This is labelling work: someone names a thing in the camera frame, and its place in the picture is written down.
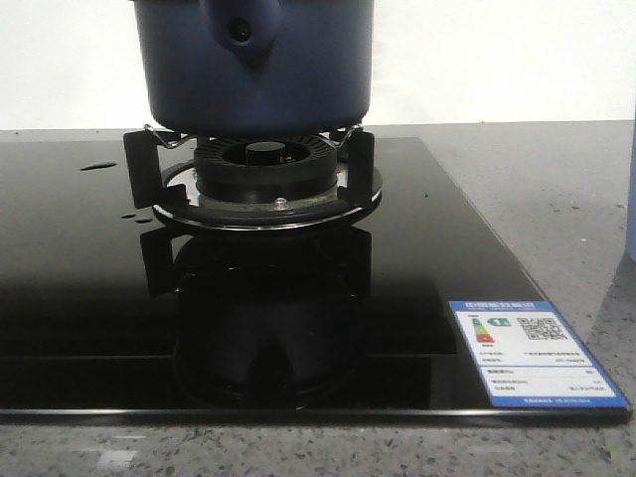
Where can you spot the blue cup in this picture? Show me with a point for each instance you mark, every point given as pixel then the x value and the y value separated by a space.
pixel 630 245

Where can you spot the black right pot support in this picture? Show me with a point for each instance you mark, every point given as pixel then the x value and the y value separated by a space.
pixel 173 194

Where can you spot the blue cooking pot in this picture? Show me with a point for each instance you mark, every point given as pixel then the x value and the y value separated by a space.
pixel 256 68

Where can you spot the black right burner head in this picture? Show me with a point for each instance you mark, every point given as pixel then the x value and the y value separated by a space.
pixel 256 172

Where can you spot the black glass gas stove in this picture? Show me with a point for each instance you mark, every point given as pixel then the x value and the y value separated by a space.
pixel 109 312

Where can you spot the blue energy label sticker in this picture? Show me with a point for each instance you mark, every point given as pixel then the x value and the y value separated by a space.
pixel 527 356

